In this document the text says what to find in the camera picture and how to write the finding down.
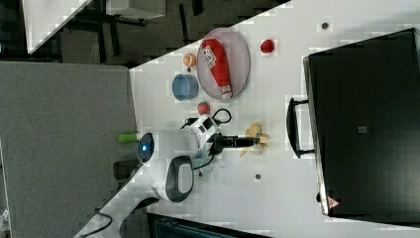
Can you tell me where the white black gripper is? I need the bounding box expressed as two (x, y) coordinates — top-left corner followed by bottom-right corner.
(185, 114), (260, 156)

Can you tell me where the yellow plush peeled banana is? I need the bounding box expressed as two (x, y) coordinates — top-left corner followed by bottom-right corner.
(240, 122), (268, 158)

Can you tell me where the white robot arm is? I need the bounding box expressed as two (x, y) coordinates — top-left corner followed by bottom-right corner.
(112, 114), (267, 224)

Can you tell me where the red strawberry toy near cup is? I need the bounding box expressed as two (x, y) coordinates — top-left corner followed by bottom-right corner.
(197, 102), (210, 115)

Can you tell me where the blue cup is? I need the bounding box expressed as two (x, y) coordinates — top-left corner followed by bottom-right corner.
(171, 74), (198, 101)

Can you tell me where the red plush ketchup bottle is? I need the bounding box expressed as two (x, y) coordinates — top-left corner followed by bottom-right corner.
(201, 39), (233, 99)

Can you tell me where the grey round plate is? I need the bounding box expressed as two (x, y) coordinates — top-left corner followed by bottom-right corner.
(196, 28), (251, 100)

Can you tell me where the orange slice toy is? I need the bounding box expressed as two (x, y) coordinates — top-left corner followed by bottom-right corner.
(183, 54), (197, 67)

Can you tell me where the red strawberry toy far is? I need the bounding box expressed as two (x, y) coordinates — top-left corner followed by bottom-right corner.
(260, 40), (275, 54)

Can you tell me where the green cylindrical object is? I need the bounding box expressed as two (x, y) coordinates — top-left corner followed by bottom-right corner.
(118, 133), (138, 143)

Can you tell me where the silver black toaster oven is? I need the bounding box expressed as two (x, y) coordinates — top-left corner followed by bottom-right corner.
(302, 28), (420, 227)

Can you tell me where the grey fabric partition panel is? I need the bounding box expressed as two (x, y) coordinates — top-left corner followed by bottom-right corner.
(0, 61), (136, 238)

